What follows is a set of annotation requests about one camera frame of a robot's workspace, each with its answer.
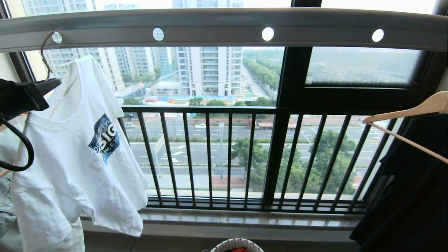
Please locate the grey clothes rail with holes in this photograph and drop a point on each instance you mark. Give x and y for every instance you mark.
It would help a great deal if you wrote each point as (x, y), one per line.
(217, 26)

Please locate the stone window sill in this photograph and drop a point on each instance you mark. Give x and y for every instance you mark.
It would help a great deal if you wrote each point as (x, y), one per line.
(245, 224)

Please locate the wooden hanger with metal hook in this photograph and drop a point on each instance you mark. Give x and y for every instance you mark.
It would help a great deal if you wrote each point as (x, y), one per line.
(42, 56)

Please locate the red garment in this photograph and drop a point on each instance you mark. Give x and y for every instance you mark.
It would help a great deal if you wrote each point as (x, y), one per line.
(236, 250)

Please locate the bare wooden clothes hanger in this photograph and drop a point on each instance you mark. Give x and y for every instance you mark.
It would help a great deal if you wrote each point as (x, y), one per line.
(416, 110)

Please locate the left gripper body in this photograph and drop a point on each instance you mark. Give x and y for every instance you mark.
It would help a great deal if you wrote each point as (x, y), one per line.
(19, 98)

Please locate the grey denim garment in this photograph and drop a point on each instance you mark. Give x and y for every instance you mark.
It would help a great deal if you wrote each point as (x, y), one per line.
(6, 206)

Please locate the white woven laundry basket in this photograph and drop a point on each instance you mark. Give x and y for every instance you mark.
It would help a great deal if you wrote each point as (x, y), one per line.
(236, 243)

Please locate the white printed t-shirt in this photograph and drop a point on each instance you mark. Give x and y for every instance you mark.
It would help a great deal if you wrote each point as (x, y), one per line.
(70, 175)

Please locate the black window frame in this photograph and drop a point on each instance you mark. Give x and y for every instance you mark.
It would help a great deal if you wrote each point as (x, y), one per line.
(294, 91)

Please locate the black garment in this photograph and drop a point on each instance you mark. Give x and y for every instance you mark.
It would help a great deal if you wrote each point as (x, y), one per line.
(409, 196)

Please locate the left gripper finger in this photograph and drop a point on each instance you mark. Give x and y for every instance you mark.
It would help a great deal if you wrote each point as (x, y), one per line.
(48, 86)

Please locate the black metal window railing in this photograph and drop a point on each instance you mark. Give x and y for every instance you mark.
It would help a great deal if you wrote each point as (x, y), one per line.
(210, 157)

